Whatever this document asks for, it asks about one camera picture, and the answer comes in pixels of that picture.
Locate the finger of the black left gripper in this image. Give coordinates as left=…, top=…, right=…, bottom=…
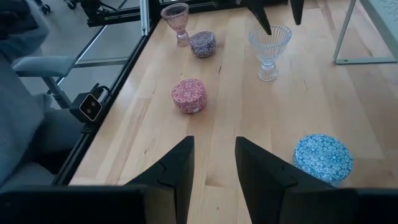
left=244, top=0, right=273, bottom=36
left=289, top=0, right=306, bottom=26

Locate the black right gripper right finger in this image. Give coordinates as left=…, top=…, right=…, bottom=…
left=234, top=136, right=358, bottom=224

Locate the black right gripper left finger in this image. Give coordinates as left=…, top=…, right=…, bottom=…
left=124, top=135, right=195, bottom=224

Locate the clear glass candle holder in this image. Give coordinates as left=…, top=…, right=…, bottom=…
left=248, top=24, right=293, bottom=83

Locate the blue patterned candle tin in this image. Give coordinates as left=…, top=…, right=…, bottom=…
left=292, top=133, right=354, bottom=187

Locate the purple patterned candle tin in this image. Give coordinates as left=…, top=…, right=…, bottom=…
left=189, top=30, right=217, bottom=58

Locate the pink glass candle holder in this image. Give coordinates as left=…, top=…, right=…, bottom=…
left=160, top=2, right=190, bottom=48

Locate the pink patterned candle tin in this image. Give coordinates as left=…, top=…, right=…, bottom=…
left=171, top=78, right=208, bottom=114

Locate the green perforated metal shelf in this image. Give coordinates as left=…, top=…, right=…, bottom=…
left=333, top=0, right=398, bottom=65

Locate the grey office chair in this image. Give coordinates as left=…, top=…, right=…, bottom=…
left=0, top=0, right=85, bottom=190
left=12, top=55, right=77, bottom=110

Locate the small black camera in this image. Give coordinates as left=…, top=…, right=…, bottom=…
left=68, top=83, right=112, bottom=124

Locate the silver metal bracket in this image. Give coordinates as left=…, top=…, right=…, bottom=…
left=139, top=0, right=150, bottom=37

